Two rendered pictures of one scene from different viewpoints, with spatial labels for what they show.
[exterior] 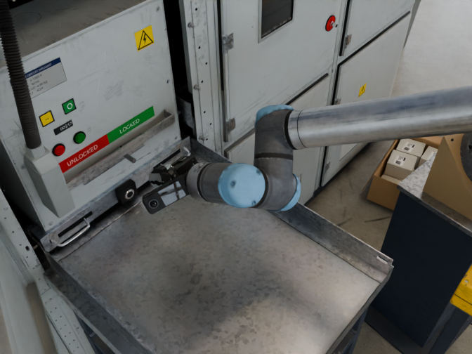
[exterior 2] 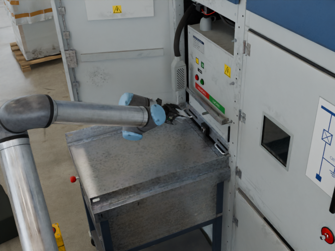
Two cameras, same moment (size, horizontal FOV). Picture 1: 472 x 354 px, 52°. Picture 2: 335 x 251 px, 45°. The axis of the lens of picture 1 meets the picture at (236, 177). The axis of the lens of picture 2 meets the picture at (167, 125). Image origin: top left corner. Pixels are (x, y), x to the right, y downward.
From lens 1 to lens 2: 2.09 m
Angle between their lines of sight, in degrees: 82
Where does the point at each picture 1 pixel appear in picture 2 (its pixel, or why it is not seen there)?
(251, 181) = (123, 101)
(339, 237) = (123, 193)
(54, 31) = (215, 37)
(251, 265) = (137, 165)
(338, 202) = not seen: outside the picture
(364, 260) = (106, 203)
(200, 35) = (236, 95)
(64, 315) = not seen: hidden behind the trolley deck
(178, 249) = (164, 145)
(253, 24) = (257, 127)
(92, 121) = (206, 81)
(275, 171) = not seen: hidden behind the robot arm
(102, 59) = (214, 60)
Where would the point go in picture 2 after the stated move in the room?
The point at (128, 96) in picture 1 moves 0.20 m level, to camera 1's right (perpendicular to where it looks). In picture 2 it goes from (218, 89) to (204, 109)
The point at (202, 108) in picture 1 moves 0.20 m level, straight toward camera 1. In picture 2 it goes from (232, 139) to (190, 132)
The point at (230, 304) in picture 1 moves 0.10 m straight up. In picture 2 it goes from (123, 153) to (121, 138)
